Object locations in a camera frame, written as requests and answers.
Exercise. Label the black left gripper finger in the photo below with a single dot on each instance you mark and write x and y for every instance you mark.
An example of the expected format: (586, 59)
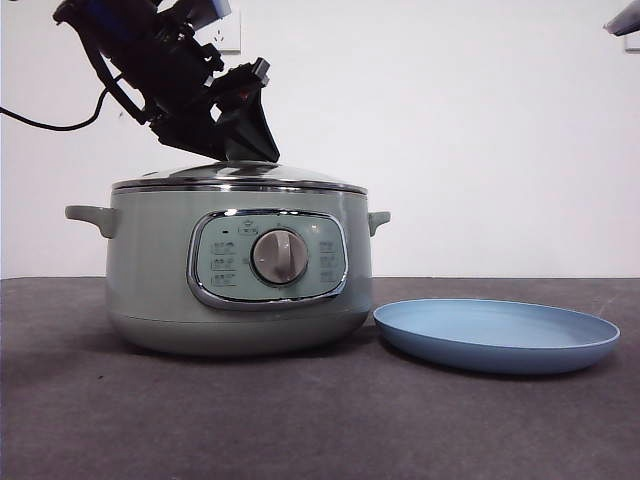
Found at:
(192, 132)
(252, 132)

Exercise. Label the glass lid with green knob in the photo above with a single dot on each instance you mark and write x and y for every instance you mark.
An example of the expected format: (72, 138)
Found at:
(250, 176)

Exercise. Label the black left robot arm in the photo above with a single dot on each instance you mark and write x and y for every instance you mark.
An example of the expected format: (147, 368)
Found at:
(145, 55)

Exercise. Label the pale green electric steamer pot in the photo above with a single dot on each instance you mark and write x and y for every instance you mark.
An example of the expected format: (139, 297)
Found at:
(150, 280)

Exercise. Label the light blue round plate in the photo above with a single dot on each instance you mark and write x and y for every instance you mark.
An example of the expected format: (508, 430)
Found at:
(495, 340)

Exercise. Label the white wall power socket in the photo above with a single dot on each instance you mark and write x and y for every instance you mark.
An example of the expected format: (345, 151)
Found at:
(232, 40)

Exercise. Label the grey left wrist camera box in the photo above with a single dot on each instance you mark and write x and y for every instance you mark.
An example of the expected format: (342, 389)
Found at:
(212, 10)

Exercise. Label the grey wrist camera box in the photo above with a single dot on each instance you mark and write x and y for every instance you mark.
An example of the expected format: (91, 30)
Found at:
(212, 10)
(625, 20)

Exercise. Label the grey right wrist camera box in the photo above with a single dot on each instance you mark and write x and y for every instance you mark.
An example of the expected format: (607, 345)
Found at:
(625, 20)

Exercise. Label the white wall switch plate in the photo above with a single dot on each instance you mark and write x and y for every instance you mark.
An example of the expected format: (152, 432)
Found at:
(632, 45)

